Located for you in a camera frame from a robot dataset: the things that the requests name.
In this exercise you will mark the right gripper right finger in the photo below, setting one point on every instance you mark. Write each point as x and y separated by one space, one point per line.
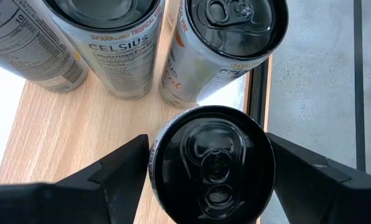
328 193

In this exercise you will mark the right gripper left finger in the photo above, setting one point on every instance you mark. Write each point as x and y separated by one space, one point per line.
79 199

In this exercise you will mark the Celsius Peach Vibe can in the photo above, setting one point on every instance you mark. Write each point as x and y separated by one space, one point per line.
213 168

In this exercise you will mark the Celsius Tropical Vibe can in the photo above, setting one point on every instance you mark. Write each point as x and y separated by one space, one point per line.
123 56
30 46
204 62

